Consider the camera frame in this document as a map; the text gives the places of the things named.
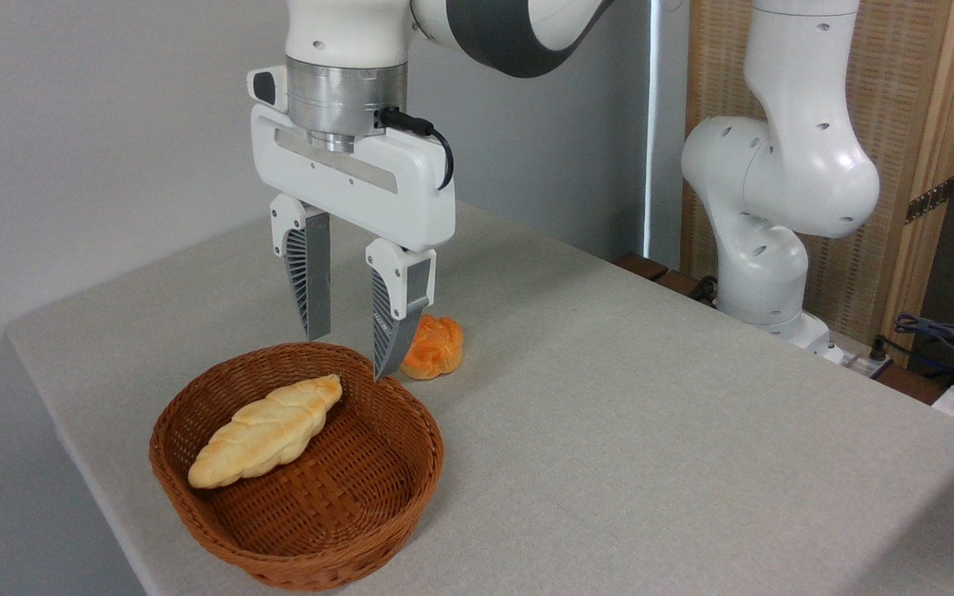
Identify dark brown wooden bench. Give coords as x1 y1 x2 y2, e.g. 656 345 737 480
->
614 252 720 309

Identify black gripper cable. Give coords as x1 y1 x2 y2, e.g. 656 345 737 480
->
377 107 455 192

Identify tangled blue black cables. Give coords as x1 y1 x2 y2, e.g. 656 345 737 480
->
894 311 954 390

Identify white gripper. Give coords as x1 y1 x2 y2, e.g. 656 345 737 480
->
248 65 456 382

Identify brown wicker basket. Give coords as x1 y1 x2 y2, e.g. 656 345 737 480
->
149 342 446 592

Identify wooden woven folding screen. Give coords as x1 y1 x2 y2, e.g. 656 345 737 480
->
681 0 954 367

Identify long braided bread loaf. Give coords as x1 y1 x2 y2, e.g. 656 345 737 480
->
187 374 344 489

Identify dark metal screen hinge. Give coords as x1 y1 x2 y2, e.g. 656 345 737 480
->
905 175 954 225

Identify round orange bread roll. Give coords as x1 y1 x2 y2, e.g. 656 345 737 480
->
399 314 465 382

